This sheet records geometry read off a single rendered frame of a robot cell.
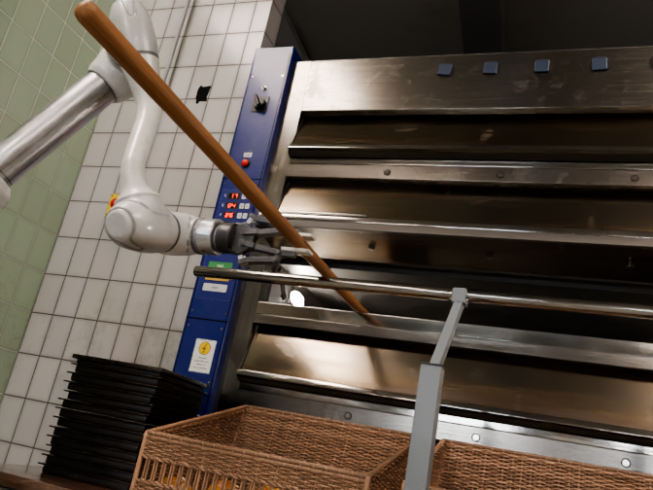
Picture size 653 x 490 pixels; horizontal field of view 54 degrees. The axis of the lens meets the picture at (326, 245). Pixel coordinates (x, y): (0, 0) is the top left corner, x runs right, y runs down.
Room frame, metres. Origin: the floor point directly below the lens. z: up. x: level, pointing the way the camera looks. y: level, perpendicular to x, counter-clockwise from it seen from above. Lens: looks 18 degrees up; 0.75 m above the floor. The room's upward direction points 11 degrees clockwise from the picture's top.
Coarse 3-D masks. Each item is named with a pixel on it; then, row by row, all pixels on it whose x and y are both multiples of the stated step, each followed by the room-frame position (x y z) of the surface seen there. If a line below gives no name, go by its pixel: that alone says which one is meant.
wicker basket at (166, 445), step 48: (192, 432) 1.73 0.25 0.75; (240, 432) 1.96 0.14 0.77; (288, 432) 1.90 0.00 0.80; (384, 432) 1.81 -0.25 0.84; (144, 480) 1.54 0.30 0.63; (192, 480) 1.80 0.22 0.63; (240, 480) 1.90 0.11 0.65; (288, 480) 1.41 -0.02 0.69; (336, 480) 1.37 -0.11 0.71; (384, 480) 1.47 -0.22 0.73
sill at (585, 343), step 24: (264, 312) 2.01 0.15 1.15; (288, 312) 1.98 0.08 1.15; (312, 312) 1.95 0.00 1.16; (336, 312) 1.92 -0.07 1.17; (360, 312) 1.90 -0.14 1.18; (480, 336) 1.76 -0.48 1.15; (504, 336) 1.73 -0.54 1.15; (528, 336) 1.71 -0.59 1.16; (552, 336) 1.69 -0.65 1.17; (576, 336) 1.66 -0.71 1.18
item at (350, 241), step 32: (320, 224) 1.81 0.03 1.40; (352, 224) 1.77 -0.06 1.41; (320, 256) 1.99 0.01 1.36; (352, 256) 1.93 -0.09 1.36; (384, 256) 1.88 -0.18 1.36; (416, 256) 1.83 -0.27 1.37; (448, 256) 1.78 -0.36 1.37; (480, 256) 1.73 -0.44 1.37; (512, 256) 1.68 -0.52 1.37; (544, 256) 1.64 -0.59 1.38; (576, 256) 1.60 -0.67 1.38; (608, 256) 1.56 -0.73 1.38; (640, 256) 1.52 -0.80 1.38
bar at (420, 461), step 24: (336, 288) 1.54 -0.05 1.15; (360, 288) 1.51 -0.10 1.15; (384, 288) 1.48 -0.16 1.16; (408, 288) 1.46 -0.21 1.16; (432, 288) 1.44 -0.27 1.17; (456, 288) 1.41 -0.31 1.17; (456, 312) 1.37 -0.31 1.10; (600, 312) 1.31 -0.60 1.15; (624, 312) 1.29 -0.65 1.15; (648, 312) 1.27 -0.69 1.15; (432, 360) 1.25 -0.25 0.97; (432, 384) 1.20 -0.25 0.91; (432, 408) 1.20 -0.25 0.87; (432, 432) 1.20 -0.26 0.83; (408, 456) 1.21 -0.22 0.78; (432, 456) 1.23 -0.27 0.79; (408, 480) 1.21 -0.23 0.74
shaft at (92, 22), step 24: (96, 24) 0.67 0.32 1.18; (120, 48) 0.71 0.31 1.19; (144, 72) 0.76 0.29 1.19; (168, 96) 0.82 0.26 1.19; (192, 120) 0.88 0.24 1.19; (216, 144) 0.96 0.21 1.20; (240, 168) 1.05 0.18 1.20; (264, 216) 1.22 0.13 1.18; (288, 240) 1.34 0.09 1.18; (312, 264) 1.50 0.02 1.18
